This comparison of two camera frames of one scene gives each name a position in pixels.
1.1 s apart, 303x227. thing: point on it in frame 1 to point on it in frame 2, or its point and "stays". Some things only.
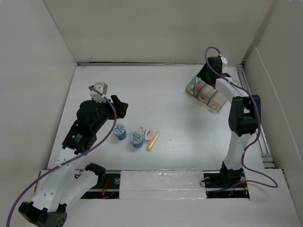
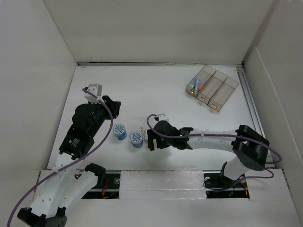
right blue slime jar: x=136 y=138 stays
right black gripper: x=201 y=74 to x=151 y=135
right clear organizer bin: x=217 y=101 stays
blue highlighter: x=196 y=82 stays
